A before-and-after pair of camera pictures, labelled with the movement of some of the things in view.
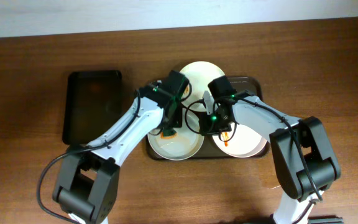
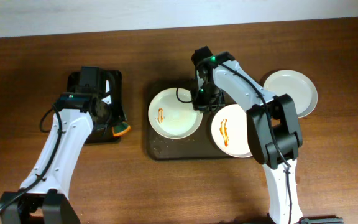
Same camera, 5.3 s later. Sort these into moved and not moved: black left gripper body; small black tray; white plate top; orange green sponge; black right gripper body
Moved: orange green sponge; black left gripper body; black right gripper body; white plate top
Not moved: small black tray
